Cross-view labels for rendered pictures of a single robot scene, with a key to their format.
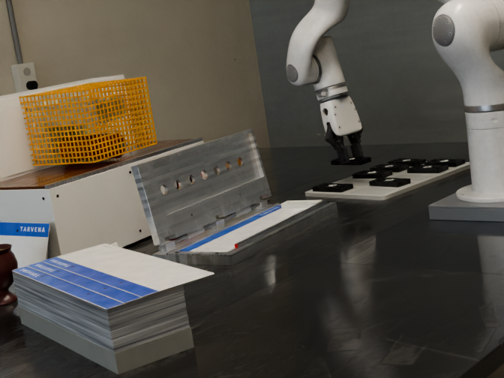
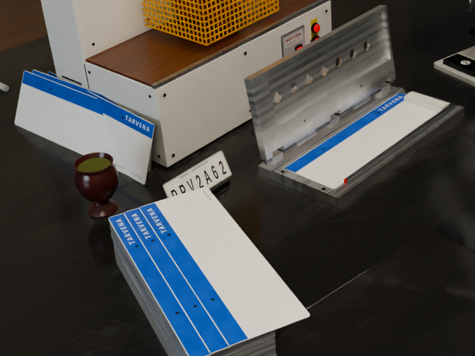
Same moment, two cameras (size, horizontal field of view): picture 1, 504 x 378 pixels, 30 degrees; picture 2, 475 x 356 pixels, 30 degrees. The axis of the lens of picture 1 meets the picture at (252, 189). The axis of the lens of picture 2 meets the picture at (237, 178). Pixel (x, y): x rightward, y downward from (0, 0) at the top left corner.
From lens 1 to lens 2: 65 cm
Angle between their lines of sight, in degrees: 25
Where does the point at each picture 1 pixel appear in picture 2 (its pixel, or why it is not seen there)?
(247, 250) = (357, 188)
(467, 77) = not seen: outside the picture
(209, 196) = (326, 92)
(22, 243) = (127, 133)
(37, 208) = (143, 102)
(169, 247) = (276, 160)
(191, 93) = not seen: outside the picture
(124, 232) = (233, 115)
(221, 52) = not seen: outside the picture
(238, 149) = (367, 32)
